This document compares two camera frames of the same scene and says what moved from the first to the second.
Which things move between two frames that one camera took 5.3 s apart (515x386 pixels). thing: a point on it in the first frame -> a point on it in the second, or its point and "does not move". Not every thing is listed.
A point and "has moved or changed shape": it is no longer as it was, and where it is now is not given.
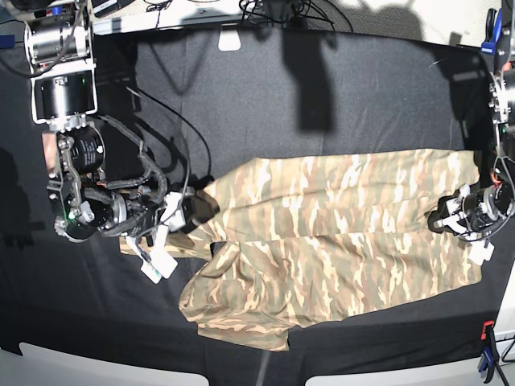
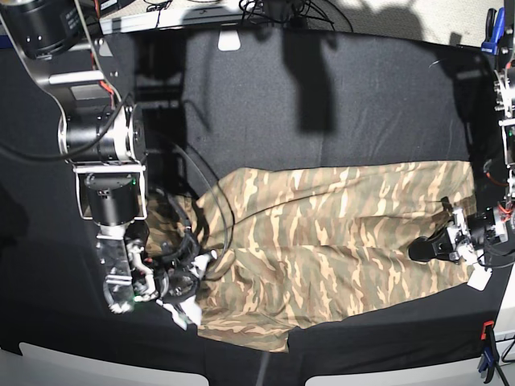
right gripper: x=474 y=211 -> x=473 y=231
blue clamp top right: x=493 y=30 does not move
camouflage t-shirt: x=293 y=243 has moved or changed shape
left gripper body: x=151 y=223 -> x=179 y=281
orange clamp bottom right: x=489 y=355 does not move
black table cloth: x=206 y=100 does not move
